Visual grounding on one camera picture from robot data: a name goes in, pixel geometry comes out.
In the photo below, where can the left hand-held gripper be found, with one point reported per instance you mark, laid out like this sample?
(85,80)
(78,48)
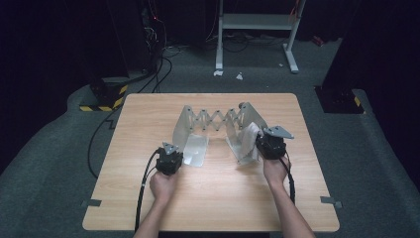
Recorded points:
(169,162)

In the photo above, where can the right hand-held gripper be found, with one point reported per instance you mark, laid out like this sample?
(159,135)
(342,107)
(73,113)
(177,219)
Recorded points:
(272,147)

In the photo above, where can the white expandable metal bookend rack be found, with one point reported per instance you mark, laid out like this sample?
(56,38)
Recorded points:
(196,150)

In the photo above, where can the person's right hand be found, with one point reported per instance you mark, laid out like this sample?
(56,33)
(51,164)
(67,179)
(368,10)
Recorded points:
(276,172)

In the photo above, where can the person's left hand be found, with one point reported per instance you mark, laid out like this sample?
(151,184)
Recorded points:
(163,188)

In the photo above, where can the grey round table grommet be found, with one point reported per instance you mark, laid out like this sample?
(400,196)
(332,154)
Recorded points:
(242,104)

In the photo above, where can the white paper scrap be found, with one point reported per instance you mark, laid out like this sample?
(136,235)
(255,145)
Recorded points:
(239,76)
(218,73)

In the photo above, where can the grey tape piece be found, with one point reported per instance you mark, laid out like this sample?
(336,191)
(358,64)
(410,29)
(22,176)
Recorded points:
(92,202)
(330,200)

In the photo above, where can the black yellow striped stand base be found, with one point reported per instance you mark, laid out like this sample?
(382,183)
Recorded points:
(109,97)
(340,100)

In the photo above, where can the small red object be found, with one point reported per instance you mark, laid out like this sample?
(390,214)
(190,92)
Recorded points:
(318,41)

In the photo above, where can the white metal stand frame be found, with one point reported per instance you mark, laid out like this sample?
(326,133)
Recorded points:
(254,21)

